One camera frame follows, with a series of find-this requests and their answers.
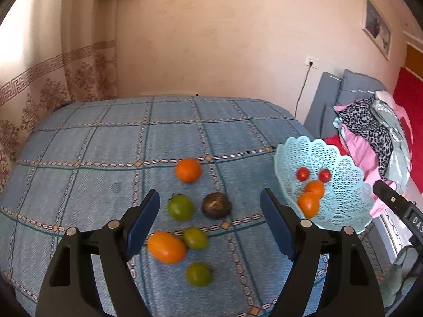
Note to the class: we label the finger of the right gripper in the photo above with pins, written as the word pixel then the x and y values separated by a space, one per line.
pixel 393 200

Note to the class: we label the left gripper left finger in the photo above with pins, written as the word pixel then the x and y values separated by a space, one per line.
pixel 91 268

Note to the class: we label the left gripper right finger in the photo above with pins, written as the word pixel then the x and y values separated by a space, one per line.
pixel 350 287

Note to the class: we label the red tomato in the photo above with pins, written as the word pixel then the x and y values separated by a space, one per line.
pixel 302 174
pixel 324 175

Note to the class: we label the large orange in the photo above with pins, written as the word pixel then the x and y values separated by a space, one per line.
pixel 309 204

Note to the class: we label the oval orange fruit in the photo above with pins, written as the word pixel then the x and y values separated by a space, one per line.
pixel 166 248

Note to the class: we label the green fruit front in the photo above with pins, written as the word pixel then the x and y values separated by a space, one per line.
pixel 199 274

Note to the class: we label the green fruit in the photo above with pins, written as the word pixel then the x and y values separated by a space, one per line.
pixel 180 208
pixel 195 238
pixel 199 274

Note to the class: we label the green fruit back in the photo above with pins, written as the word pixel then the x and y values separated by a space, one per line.
pixel 180 208

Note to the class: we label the dark brown passion fruit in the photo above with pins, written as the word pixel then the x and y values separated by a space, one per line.
pixel 216 206

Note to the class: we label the small orange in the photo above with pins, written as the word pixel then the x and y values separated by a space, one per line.
pixel 188 170

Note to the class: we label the pile of clothes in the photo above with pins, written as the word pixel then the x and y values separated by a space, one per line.
pixel 377 134

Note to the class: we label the light blue lattice basket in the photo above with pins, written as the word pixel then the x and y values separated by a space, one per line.
pixel 347 199

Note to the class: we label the grey blue sofa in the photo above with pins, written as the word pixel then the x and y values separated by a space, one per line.
pixel 333 91

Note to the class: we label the blue checked bedspread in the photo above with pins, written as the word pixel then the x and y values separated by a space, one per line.
pixel 87 163

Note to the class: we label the patterned beige curtain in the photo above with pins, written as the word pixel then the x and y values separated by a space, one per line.
pixel 53 52

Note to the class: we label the red wall panel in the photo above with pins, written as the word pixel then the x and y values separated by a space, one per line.
pixel 408 94

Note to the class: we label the white wall socket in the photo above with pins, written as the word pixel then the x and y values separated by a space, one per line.
pixel 312 62

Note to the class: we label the framed wall picture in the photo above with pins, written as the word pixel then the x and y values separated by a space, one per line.
pixel 375 26

